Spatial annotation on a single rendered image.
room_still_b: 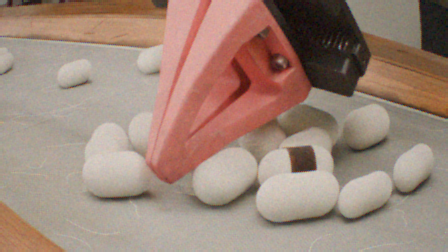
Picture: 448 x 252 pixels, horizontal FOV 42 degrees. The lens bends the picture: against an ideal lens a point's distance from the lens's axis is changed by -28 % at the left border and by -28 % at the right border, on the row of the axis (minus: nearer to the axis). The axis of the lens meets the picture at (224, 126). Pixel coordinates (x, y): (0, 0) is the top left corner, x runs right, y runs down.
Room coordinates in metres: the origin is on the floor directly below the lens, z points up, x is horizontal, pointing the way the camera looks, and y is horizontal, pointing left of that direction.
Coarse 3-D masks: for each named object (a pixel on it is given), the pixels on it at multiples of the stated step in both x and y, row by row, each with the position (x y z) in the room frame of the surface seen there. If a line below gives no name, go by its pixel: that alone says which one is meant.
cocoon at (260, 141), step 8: (272, 120) 0.34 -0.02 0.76; (256, 128) 0.33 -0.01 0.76; (264, 128) 0.33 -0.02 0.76; (272, 128) 0.33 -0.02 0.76; (280, 128) 0.33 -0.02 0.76; (248, 136) 0.33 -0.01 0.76; (256, 136) 0.32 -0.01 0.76; (264, 136) 0.32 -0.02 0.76; (272, 136) 0.32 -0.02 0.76; (280, 136) 0.33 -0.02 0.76; (240, 144) 0.33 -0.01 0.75; (248, 144) 0.33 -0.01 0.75; (256, 144) 0.32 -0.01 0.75; (264, 144) 0.32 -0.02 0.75; (272, 144) 0.32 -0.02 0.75; (256, 152) 0.32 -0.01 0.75; (264, 152) 0.32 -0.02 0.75; (256, 160) 0.32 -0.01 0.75
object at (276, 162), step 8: (272, 152) 0.30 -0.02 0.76; (280, 152) 0.30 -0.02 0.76; (320, 152) 0.30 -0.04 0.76; (328, 152) 0.30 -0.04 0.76; (264, 160) 0.30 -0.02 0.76; (272, 160) 0.29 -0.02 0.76; (280, 160) 0.29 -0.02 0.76; (288, 160) 0.29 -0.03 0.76; (320, 160) 0.29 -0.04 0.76; (328, 160) 0.30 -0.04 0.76; (264, 168) 0.29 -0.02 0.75; (272, 168) 0.29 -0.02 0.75; (280, 168) 0.29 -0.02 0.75; (288, 168) 0.29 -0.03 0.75; (320, 168) 0.29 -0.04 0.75; (328, 168) 0.29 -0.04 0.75; (264, 176) 0.29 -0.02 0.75; (272, 176) 0.29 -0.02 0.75
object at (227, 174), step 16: (208, 160) 0.29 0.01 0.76; (224, 160) 0.29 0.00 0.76; (240, 160) 0.29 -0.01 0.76; (208, 176) 0.28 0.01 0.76; (224, 176) 0.28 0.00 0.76; (240, 176) 0.29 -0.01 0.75; (256, 176) 0.30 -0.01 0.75; (208, 192) 0.28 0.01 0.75; (224, 192) 0.28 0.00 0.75; (240, 192) 0.29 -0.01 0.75
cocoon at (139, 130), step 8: (144, 112) 0.35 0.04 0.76; (136, 120) 0.35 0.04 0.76; (144, 120) 0.34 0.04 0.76; (136, 128) 0.34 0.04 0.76; (144, 128) 0.33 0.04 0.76; (136, 136) 0.33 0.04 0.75; (144, 136) 0.33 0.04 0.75; (136, 144) 0.33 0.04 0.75; (144, 144) 0.33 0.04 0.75; (136, 152) 0.33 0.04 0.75; (144, 152) 0.33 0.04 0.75
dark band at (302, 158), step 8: (288, 152) 0.30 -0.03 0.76; (296, 152) 0.30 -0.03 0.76; (304, 152) 0.30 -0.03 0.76; (312, 152) 0.30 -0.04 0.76; (296, 160) 0.29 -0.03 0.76; (304, 160) 0.29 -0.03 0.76; (312, 160) 0.29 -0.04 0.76; (296, 168) 0.29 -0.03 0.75; (304, 168) 0.29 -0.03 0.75; (312, 168) 0.29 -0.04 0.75
